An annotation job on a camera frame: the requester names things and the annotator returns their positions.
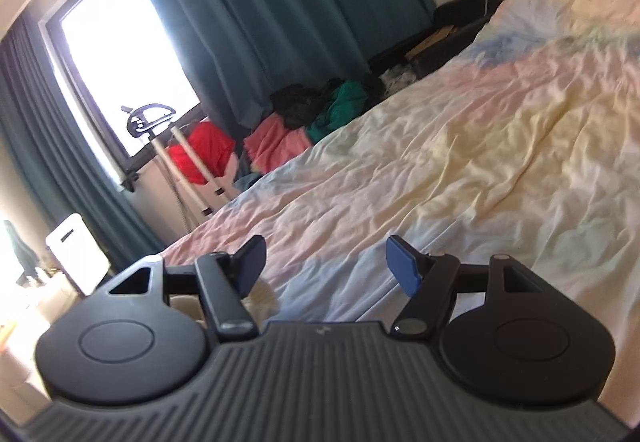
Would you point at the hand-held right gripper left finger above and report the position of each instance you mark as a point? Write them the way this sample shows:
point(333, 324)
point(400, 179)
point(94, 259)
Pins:
point(248, 267)

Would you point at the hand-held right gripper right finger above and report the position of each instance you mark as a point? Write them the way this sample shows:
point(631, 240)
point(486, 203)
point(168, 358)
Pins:
point(403, 268)

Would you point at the red garment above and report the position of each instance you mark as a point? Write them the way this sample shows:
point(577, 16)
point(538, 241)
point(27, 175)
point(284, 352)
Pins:
point(202, 152)

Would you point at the pink garment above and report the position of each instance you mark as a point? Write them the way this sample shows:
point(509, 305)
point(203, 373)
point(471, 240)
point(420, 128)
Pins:
point(275, 142)

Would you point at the pastel tie-dye bed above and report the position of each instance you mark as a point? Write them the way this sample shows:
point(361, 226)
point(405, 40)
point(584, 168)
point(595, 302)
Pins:
point(450, 132)

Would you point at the garment steamer stand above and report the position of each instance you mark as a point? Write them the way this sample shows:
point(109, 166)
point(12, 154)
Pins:
point(165, 142)

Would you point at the black garment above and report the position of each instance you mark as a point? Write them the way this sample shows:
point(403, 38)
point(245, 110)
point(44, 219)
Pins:
point(300, 105)

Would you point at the green garment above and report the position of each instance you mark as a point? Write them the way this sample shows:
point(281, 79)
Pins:
point(340, 108)

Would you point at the grey patterned garment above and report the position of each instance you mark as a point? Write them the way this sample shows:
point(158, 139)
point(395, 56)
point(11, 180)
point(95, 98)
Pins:
point(397, 75)

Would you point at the teal curtain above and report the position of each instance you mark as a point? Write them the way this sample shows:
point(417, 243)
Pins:
point(260, 17)
point(60, 162)

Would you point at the black bedside table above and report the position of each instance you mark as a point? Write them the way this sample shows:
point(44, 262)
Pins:
point(440, 35)

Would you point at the window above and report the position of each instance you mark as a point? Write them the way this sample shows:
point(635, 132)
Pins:
point(120, 62)

